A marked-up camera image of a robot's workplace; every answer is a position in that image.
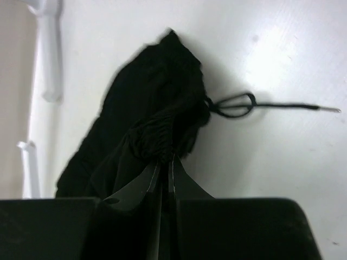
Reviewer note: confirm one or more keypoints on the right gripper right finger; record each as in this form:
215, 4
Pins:
204, 227

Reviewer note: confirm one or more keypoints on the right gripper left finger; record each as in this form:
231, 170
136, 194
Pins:
80, 228

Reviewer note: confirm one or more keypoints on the black trousers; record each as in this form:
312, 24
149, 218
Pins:
152, 112

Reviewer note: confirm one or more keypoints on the white clothes rack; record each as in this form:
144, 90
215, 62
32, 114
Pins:
47, 92

